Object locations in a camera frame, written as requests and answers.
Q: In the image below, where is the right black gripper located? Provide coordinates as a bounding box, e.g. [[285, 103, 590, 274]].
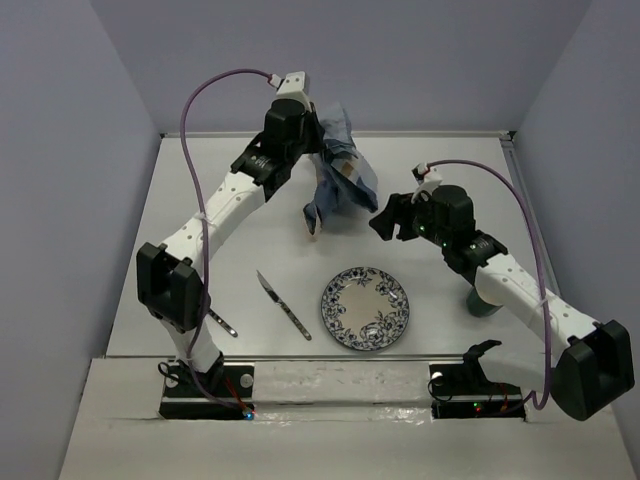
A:
[[367, 188, 450, 248]]

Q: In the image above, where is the blue beige checked cloth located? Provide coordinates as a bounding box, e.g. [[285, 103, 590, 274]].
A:
[[302, 102, 379, 239]]

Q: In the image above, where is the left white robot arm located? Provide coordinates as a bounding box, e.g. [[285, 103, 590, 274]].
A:
[[136, 94, 324, 397]]

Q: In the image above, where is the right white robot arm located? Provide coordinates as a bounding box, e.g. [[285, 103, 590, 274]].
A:
[[369, 185, 635, 421]]

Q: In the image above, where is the blue floral ceramic plate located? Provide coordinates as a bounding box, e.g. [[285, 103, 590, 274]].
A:
[[320, 267, 410, 352]]

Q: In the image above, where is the dark green mug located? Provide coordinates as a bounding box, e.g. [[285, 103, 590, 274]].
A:
[[465, 287, 501, 318]]

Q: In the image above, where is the steel table knife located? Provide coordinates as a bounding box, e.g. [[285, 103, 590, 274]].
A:
[[256, 270, 312, 341]]

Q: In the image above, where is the steel fork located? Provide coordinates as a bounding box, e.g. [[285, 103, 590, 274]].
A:
[[208, 309, 238, 338]]

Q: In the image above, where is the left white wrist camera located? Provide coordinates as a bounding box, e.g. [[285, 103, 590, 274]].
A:
[[268, 71, 309, 103]]

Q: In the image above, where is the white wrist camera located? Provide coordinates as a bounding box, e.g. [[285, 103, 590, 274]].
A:
[[268, 71, 309, 103], [411, 163, 443, 203]]

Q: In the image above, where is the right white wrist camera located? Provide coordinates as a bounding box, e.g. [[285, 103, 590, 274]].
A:
[[411, 163, 443, 203]]

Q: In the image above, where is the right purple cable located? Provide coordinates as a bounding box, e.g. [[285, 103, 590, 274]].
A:
[[429, 158, 556, 411]]

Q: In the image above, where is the purple cable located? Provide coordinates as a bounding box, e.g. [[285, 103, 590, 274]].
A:
[[429, 158, 556, 411], [179, 68, 274, 416]]

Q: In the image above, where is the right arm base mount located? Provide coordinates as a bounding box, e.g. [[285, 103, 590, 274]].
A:
[[427, 340, 526, 420]]

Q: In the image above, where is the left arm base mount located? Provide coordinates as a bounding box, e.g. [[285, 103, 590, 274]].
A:
[[157, 361, 255, 421]]

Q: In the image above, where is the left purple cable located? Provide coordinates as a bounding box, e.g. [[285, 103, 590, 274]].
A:
[[179, 68, 274, 416]]

